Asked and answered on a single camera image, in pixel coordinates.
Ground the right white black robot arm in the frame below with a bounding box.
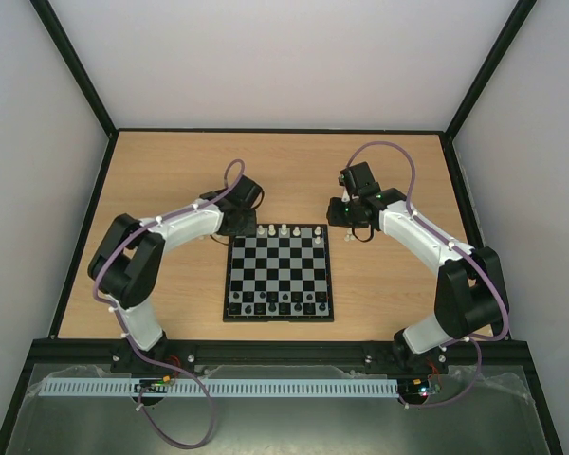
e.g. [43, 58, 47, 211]
[326, 189, 509, 372]

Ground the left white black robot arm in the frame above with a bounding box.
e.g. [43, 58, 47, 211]
[88, 186, 265, 352]

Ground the black chess pieces row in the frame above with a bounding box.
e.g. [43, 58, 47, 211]
[225, 291, 331, 318]

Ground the black and silver chessboard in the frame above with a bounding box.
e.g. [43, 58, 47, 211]
[223, 224, 335, 322]

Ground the black aluminium frame rail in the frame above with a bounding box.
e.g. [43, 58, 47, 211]
[25, 338, 535, 377]

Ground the grey slotted cable duct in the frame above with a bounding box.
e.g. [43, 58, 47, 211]
[38, 378, 399, 398]

